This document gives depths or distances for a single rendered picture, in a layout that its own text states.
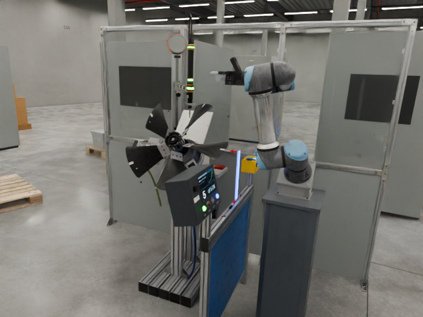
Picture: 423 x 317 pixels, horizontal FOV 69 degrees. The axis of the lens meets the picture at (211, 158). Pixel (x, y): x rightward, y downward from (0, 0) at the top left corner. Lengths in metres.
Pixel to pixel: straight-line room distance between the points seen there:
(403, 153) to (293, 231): 2.77
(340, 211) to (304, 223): 1.02
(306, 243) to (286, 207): 0.22
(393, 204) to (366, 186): 1.86
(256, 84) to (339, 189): 1.41
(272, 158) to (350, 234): 1.38
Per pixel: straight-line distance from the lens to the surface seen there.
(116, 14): 8.20
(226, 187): 2.84
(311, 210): 1.69
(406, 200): 4.50
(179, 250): 2.52
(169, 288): 2.54
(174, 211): 1.25
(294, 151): 1.59
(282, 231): 1.78
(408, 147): 4.33
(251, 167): 2.19
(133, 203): 3.41
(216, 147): 2.00
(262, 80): 1.51
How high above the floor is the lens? 1.64
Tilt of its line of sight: 15 degrees down
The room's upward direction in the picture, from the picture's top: 2 degrees clockwise
